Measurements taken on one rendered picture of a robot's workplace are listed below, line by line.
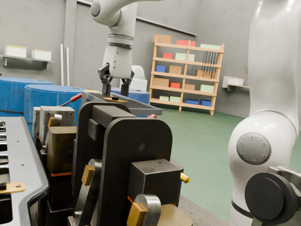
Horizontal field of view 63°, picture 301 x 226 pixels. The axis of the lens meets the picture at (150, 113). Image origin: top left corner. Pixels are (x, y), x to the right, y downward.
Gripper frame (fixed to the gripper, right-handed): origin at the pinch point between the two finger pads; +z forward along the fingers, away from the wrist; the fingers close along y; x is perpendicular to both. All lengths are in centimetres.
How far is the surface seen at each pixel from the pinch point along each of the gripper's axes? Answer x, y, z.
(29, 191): 11.0, 36.1, 18.5
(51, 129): -3.3, 21.6, 10.6
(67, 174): 2.4, 19.7, 22.6
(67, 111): -11.6, 10.1, 7.9
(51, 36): -596, -379, -73
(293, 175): 55, 44, -3
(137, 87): -446, -612, 48
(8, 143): -20.3, 24.6, 18.6
